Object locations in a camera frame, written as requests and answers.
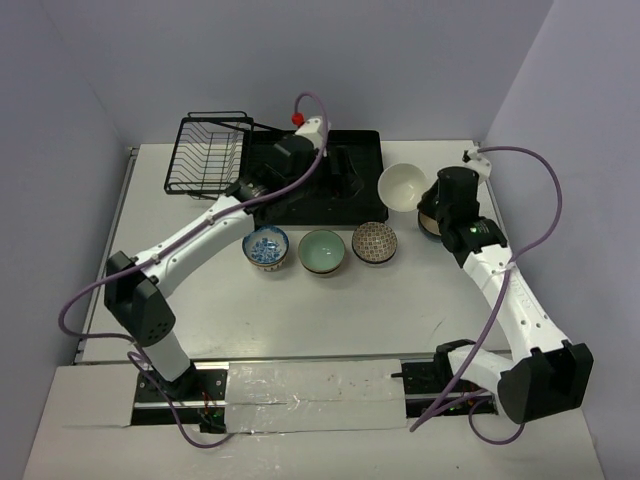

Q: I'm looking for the red bowl white inside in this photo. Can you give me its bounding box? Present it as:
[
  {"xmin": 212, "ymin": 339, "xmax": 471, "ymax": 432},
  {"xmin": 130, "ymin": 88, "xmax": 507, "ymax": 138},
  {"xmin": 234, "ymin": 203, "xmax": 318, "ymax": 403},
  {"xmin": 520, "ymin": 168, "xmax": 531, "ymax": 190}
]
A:
[{"xmin": 377, "ymin": 163, "xmax": 429, "ymax": 213}]

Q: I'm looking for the brown patterned white bowl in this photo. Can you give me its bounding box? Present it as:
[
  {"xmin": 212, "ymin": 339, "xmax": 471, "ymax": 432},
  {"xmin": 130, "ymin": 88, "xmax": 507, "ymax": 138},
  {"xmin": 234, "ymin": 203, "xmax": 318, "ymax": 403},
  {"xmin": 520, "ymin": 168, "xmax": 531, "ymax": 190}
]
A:
[{"xmin": 351, "ymin": 222, "xmax": 398, "ymax": 265}]

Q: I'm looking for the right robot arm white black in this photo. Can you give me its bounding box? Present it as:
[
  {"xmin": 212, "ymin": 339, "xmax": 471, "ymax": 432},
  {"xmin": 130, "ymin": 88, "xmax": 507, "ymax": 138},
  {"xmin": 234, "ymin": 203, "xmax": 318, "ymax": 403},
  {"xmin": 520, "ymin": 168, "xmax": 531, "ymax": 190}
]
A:
[{"xmin": 434, "ymin": 166, "xmax": 594, "ymax": 424}]

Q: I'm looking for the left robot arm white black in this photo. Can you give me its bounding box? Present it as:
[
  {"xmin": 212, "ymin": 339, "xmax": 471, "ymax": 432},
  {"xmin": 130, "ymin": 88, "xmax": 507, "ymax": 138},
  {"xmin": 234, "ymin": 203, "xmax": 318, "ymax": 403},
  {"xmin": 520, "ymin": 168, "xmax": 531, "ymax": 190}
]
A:
[{"xmin": 104, "ymin": 117, "xmax": 330, "ymax": 399}]

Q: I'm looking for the black plastic drain tray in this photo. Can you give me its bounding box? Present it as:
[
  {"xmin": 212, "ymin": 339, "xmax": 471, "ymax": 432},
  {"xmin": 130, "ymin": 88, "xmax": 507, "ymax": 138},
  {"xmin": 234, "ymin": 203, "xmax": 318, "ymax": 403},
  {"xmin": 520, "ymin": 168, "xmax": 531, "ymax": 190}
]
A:
[{"xmin": 254, "ymin": 130, "xmax": 389, "ymax": 227}]

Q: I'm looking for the celadon green bowl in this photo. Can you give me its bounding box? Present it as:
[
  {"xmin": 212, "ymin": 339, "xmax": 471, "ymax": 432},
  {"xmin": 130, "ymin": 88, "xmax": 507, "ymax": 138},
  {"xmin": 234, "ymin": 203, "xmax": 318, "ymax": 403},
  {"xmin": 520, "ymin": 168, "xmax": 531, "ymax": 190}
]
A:
[{"xmin": 298, "ymin": 229, "xmax": 346, "ymax": 275}]

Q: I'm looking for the blue floral white bowl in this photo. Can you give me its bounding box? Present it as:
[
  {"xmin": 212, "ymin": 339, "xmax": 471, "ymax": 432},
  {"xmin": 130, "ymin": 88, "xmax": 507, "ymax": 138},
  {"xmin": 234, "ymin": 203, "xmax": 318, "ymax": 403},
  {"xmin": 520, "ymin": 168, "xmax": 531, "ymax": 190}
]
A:
[{"xmin": 242, "ymin": 225, "xmax": 290, "ymax": 272}]

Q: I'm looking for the white taped cover sheet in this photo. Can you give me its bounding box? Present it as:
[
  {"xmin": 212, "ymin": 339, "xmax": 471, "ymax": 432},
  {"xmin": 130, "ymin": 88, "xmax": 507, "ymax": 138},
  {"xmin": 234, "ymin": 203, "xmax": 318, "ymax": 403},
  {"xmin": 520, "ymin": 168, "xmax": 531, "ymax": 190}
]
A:
[{"xmin": 224, "ymin": 360, "xmax": 407, "ymax": 433}]

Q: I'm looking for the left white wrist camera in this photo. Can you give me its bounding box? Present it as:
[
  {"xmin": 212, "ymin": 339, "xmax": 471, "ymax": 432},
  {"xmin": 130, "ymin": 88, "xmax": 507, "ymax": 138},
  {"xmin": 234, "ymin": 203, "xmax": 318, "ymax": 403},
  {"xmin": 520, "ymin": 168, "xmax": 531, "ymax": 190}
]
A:
[{"xmin": 291, "ymin": 112, "xmax": 331, "ymax": 149}]

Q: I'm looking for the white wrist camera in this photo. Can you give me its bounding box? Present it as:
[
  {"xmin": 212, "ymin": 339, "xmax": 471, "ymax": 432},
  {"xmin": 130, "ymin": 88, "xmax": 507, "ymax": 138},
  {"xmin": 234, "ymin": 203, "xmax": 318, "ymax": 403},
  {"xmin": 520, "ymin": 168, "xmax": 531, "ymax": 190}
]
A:
[
  {"xmin": 291, "ymin": 112, "xmax": 331, "ymax": 149},
  {"xmin": 462, "ymin": 147, "xmax": 492, "ymax": 183}
]

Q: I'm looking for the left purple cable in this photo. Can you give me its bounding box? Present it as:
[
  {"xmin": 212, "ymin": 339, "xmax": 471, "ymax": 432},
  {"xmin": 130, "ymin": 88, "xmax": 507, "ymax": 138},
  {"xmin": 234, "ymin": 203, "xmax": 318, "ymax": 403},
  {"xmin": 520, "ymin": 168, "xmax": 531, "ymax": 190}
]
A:
[{"xmin": 58, "ymin": 91, "xmax": 332, "ymax": 451}]

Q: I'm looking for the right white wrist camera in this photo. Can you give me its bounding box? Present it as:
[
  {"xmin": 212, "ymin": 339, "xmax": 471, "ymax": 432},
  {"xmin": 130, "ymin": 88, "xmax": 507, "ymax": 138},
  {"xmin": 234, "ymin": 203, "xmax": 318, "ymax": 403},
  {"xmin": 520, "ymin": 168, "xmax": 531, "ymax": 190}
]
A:
[{"xmin": 462, "ymin": 147, "xmax": 492, "ymax": 183}]

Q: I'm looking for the black wire dish rack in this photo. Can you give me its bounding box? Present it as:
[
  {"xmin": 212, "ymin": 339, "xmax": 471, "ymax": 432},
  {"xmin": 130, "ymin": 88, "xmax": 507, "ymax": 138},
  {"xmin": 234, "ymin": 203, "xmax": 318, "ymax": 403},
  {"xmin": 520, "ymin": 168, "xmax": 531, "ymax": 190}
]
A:
[{"xmin": 164, "ymin": 110, "xmax": 283, "ymax": 200}]

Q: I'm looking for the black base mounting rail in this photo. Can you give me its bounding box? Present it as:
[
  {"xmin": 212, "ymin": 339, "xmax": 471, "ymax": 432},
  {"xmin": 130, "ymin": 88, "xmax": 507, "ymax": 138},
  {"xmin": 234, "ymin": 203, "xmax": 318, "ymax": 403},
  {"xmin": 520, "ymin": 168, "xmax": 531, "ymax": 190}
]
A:
[{"xmin": 133, "ymin": 359, "xmax": 499, "ymax": 435}]

